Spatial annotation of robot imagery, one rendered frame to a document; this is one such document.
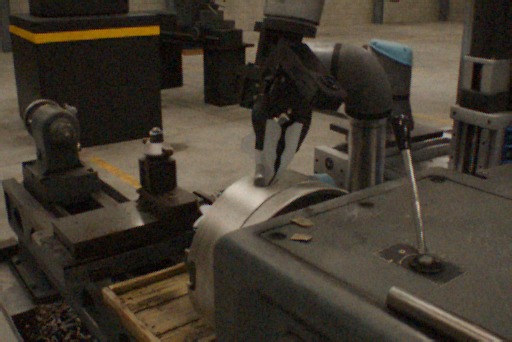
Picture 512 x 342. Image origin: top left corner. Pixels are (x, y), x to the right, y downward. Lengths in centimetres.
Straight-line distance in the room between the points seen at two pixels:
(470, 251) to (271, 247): 23
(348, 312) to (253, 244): 16
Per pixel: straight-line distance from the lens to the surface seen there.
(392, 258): 62
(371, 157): 114
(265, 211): 82
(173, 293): 127
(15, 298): 204
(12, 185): 212
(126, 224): 141
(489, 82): 139
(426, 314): 50
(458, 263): 63
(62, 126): 186
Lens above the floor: 154
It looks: 19 degrees down
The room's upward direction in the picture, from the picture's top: straight up
